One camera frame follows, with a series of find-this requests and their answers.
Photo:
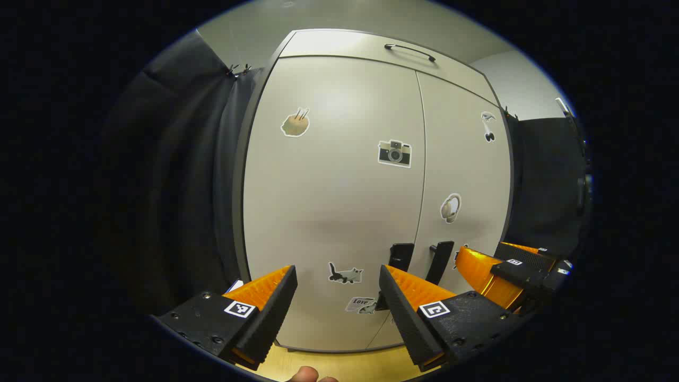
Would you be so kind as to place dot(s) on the grey double-door shoe cabinet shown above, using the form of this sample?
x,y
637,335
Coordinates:
x,y
240,185

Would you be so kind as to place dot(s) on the headphone sticker shoe cabinet door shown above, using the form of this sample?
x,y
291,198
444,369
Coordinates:
x,y
467,159

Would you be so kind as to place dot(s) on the camera sticker shoe cabinet door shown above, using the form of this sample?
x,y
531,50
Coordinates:
x,y
329,201

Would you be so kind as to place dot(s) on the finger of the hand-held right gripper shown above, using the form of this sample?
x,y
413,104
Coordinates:
x,y
522,270
522,248

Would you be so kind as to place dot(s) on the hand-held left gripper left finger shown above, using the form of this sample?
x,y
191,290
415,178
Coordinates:
x,y
276,313

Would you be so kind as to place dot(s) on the black backdrop cloth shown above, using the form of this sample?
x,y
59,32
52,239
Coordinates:
x,y
546,180
175,175

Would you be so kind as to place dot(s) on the blue white label card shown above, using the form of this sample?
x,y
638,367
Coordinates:
x,y
236,285

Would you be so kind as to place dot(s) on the black binder clip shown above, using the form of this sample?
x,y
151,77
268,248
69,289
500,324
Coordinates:
x,y
245,68
232,70
509,112

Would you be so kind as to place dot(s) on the grey cabinet drawer front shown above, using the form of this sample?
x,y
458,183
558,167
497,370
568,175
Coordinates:
x,y
339,45

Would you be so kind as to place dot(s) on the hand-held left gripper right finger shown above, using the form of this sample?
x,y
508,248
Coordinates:
x,y
406,323

